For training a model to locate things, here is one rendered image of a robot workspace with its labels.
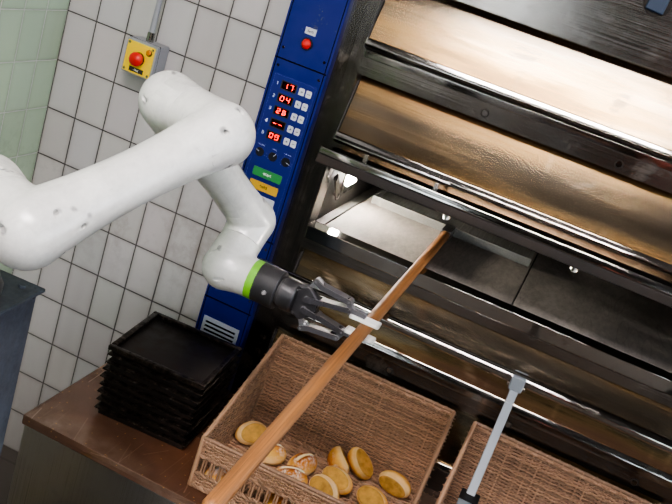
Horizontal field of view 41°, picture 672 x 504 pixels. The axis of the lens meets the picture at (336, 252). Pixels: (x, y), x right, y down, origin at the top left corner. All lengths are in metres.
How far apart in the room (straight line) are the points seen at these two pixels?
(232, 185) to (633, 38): 1.04
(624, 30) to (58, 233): 1.46
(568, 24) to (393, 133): 0.52
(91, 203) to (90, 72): 1.34
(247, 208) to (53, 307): 1.20
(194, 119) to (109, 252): 1.31
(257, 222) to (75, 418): 0.81
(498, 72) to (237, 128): 0.92
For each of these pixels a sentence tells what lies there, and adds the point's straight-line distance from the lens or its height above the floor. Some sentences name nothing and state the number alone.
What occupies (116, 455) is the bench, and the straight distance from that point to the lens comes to 2.46.
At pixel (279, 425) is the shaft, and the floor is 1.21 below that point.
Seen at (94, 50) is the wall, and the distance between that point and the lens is 2.84.
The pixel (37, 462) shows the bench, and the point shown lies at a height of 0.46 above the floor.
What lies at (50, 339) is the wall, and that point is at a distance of 3.14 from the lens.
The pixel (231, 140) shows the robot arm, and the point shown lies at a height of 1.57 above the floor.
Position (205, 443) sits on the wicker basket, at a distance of 2.33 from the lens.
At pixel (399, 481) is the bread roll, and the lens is 2.60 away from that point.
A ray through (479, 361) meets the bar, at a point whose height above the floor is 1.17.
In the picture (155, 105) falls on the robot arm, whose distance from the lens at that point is 1.78.
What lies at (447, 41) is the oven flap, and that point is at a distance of 2.42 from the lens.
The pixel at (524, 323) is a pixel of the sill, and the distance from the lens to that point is 2.51.
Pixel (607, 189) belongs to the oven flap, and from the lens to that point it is 2.43.
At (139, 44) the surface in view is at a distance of 2.67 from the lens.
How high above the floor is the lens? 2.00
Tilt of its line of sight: 19 degrees down
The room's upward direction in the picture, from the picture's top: 19 degrees clockwise
